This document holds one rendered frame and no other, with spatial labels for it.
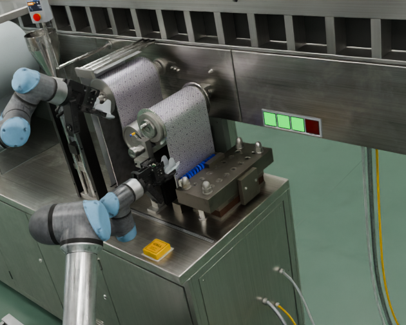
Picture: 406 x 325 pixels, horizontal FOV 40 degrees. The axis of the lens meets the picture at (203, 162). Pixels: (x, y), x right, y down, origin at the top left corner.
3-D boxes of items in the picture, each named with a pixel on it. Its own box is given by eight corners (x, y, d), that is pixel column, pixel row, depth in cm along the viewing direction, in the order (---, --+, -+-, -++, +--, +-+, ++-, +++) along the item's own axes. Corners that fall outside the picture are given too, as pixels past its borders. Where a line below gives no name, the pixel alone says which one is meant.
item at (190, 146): (175, 182, 211) (165, 139, 202) (214, 154, 225) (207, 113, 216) (176, 182, 211) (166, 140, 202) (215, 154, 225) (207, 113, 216)
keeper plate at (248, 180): (240, 204, 211) (236, 179, 206) (256, 190, 217) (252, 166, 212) (245, 205, 209) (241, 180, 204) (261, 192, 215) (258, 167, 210)
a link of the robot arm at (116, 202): (100, 216, 191) (93, 196, 187) (124, 200, 198) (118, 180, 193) (115, 223, 186) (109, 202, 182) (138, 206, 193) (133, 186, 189)
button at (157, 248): (144, 254, 196) (142, 249, 195) (157, 243, 200) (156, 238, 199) (157, 260, 191) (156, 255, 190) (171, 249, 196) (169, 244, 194)
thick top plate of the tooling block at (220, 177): (178, 202, 208) (174, 189, 205) (241, 153, 232) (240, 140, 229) (211, 213, 198) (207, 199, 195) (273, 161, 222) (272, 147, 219)
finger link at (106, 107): (122, 104, 184) (99, 96, 178) (117, 121, 184) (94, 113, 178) (118, 103, 187) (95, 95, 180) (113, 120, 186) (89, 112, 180)
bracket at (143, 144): (146, 211, 219) (128, 144, 205) (158, 203, 223) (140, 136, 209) (155, 215, 216) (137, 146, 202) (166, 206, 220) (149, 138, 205)
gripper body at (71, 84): (102, 91, 178) (73, 79, 169) (95, 117, 178) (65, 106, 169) (87, 88, 183) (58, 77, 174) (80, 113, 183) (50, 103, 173)
